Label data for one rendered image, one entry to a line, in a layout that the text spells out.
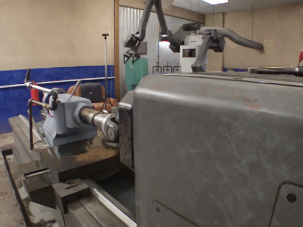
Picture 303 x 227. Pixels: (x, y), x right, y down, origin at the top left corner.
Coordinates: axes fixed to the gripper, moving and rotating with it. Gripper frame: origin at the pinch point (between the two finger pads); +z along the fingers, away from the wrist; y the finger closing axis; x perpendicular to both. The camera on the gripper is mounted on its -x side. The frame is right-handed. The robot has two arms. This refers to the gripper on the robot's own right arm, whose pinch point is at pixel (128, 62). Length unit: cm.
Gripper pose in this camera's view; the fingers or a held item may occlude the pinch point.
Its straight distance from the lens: 173.8
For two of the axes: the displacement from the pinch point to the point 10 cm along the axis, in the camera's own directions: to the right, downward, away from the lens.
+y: 7.4, 1.5, -6.5
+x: 5.8, 3.4, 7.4
